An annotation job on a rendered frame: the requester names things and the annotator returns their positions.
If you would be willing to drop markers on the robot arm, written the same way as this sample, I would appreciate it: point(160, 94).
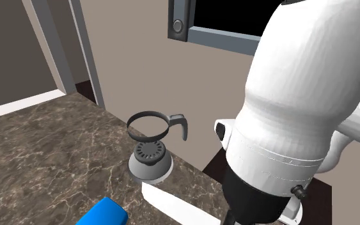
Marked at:
point(301, 93)

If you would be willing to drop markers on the grey framed window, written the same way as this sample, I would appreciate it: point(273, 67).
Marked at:
point(220, 36)

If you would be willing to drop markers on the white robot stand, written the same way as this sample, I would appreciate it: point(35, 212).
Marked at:
point(173, 202)

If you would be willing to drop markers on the blue rounded box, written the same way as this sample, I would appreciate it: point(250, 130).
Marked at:
point(106, 214)

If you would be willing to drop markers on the grey door frame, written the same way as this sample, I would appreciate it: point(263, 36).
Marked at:
point(53, 46)

